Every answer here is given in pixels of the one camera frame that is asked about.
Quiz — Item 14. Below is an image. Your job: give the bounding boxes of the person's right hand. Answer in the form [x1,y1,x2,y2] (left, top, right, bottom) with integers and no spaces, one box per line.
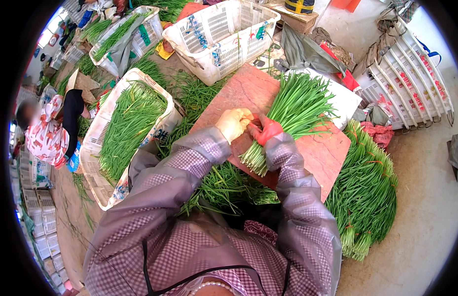
[247,113,285,147]

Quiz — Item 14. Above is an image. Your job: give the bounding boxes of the person's left hand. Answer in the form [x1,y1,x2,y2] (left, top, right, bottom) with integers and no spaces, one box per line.
[215,108,255,145]

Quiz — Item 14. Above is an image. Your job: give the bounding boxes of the green chive bundle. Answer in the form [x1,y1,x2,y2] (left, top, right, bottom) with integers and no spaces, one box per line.
[239,72,338,177]

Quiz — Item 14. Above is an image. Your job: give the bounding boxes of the reddish stone slab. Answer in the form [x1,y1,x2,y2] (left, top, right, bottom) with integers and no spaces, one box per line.
[189,63,351,203]

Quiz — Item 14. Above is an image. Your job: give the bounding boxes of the heap of loose chives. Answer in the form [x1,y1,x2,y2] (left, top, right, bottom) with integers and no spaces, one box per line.
[157,70,279,217]

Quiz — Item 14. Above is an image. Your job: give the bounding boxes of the empty white plastic crate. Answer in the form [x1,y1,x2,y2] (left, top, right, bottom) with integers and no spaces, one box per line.
[162,0,281,86]

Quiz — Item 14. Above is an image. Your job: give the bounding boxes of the white sack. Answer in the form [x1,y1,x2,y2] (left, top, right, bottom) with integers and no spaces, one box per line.
[288,68,363,131]

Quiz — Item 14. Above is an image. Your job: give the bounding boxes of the grey-green cloth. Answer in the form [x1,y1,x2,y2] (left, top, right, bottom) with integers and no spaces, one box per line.
[281,24,348,76]

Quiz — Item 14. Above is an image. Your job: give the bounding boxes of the red cloth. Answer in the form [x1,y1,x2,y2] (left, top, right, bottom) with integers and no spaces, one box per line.
[319,42,362,92]

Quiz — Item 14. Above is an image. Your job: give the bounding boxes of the wooden box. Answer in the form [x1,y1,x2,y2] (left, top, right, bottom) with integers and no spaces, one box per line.
[264,0,320,36]

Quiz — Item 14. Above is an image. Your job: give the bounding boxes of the loose chives in crate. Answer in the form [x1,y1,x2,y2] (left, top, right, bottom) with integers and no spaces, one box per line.
[99,81,168,184]

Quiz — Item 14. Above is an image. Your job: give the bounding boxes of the red mesh bag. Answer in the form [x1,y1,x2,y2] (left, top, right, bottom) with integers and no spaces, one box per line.
[360,121,394,148]

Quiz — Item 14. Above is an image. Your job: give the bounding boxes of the yellow and black roll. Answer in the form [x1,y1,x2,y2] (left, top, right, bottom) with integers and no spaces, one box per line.
[284,0,315,15]

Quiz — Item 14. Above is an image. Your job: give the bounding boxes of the pile of tied chive bundles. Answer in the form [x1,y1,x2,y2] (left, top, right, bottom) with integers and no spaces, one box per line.
[325,119,399,262]

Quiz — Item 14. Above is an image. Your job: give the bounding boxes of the white crate with grey sheet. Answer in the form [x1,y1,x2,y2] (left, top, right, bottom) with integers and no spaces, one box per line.
[89,5,164,77]

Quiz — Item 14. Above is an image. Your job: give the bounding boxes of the person's body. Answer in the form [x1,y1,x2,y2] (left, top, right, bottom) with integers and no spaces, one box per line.
[83,178,342,296]

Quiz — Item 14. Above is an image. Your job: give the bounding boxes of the white plastic crate with chives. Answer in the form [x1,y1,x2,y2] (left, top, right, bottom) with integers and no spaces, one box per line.
[79,68,183,211]

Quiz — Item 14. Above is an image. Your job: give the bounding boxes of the stack of white plastic crates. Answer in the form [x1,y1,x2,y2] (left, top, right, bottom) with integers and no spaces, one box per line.
[353,17,455,134]

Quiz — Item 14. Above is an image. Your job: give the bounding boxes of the blue and white bag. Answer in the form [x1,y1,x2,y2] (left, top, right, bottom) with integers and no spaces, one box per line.
[66,141,82,174]

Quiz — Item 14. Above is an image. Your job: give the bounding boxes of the row of white foam boxes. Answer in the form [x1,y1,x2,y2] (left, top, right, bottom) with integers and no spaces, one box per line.
[11,148,67,293]

